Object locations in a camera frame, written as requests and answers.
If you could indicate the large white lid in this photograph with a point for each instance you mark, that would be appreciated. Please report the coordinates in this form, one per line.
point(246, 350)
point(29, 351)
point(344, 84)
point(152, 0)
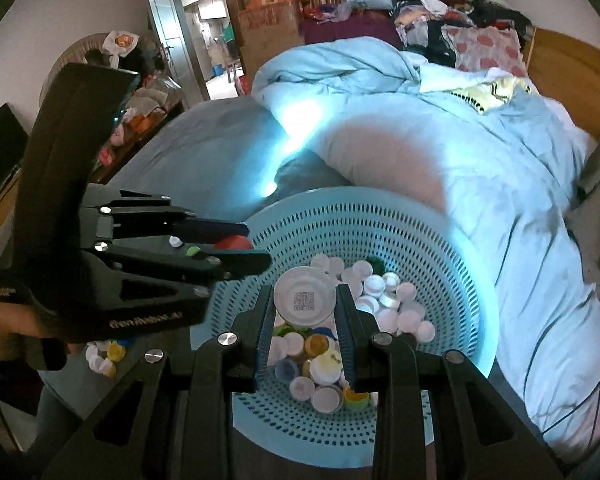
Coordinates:
point(300, 290)

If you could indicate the light blue duvet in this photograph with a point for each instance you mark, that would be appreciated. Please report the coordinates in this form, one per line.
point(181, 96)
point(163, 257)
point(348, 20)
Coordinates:
point(480, 160)

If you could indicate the maroon cloth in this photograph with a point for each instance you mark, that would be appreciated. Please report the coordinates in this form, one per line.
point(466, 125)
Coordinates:
point(350, 27)

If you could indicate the white printed plastic bag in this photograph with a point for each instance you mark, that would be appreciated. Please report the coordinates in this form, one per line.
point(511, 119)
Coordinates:
point(120, 42)

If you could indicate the black television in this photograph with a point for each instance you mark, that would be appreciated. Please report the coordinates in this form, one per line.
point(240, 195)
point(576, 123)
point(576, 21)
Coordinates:
point(0, 155)

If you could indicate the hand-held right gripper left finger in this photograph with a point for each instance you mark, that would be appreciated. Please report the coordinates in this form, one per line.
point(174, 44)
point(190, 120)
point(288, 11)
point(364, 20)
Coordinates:
point(262, 340)

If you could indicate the red floral pillow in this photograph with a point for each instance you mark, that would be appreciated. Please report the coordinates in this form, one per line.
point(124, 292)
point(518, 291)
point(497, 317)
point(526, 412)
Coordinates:
point(485, 50)

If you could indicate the light blue plastic basket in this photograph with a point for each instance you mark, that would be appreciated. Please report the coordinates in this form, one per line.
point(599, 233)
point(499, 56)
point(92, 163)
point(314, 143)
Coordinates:
point(380, 230)

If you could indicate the wooden headboard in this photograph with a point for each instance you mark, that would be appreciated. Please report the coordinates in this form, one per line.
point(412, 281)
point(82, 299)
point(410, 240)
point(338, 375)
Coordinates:
point(570, 75)

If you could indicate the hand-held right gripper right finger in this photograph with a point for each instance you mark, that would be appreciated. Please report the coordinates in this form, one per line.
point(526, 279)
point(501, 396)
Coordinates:
point(347, 340)

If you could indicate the white bottle cap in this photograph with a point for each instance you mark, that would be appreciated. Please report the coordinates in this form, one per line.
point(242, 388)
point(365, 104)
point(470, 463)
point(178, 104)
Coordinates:
point(176, 241)

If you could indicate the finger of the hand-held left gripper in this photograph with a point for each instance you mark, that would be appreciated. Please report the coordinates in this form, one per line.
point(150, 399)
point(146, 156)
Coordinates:
point(205, 227)
point(240, 262)

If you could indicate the yellow patterned cloth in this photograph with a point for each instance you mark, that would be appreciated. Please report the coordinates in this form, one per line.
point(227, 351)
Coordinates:
point(485, 92)

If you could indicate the heap of collected bottle caps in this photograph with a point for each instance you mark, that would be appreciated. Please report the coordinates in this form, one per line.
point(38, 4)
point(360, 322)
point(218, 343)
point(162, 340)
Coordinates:
point(405, 320)

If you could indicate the metal door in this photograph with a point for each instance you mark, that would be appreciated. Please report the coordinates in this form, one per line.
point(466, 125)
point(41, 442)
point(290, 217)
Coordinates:
point(170, 35)

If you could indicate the red bottle cap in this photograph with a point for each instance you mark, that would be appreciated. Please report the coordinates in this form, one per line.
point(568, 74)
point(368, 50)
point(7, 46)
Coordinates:
point(232, 243)

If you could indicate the pile of clothes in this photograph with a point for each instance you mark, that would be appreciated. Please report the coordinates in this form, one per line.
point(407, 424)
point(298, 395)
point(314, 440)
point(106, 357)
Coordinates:
point(445, 5)

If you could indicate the wicker chair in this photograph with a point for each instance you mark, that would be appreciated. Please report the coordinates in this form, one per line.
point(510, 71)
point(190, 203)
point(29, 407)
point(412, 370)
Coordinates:
point(72, 52)

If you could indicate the large cardboard box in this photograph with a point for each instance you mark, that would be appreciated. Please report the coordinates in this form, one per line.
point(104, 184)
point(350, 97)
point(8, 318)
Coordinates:
point(270, 40)

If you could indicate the person's left hand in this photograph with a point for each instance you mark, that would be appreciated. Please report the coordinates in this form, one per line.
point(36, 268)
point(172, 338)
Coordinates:
point(5, 335)

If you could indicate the pile of bags and clutter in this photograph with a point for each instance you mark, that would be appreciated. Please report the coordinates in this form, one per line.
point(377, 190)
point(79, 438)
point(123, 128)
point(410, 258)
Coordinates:
point(150, 95)

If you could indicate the pile of colourful bottle caps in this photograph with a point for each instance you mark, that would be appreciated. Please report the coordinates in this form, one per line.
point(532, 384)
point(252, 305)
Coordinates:
point(114, 352)

